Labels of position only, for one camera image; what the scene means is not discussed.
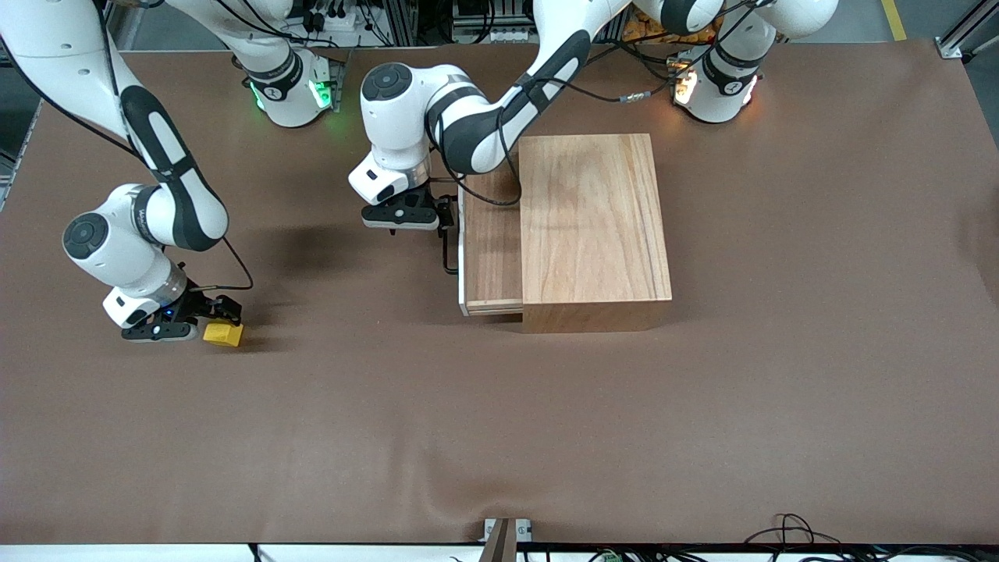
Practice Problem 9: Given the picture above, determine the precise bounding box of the wooden drawer with white front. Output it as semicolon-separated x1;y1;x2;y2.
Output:
457;168;525;318

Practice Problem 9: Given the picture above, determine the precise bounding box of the wooden drawer cabinet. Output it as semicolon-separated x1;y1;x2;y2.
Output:
518;133;674;335

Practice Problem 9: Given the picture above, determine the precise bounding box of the white power strip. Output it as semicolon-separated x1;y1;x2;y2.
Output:
300;6;369;34

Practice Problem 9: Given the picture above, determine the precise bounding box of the brown table cover sheet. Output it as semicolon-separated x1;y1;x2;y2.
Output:
0;39;999;547

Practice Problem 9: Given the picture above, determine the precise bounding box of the pile of orange objects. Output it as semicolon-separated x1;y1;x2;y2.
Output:
620;12;723;45

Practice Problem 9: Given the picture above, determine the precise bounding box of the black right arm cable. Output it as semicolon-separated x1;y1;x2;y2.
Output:
0;0;255;294

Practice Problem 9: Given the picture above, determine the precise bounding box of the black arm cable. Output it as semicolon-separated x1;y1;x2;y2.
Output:
425;31;703;208
0;0;255;294

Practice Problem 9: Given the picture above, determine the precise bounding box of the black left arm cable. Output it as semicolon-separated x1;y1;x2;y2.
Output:
425;31;703;208

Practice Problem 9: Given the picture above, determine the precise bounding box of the metal table clamp bracket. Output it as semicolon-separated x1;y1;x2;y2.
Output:
482;517;534;562

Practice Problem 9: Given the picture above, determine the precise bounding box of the black loose cable bundle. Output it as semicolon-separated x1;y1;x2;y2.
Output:
741;512;999;562

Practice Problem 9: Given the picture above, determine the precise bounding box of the aluminium frame profile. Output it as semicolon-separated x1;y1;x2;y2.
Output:
935;0;999;62

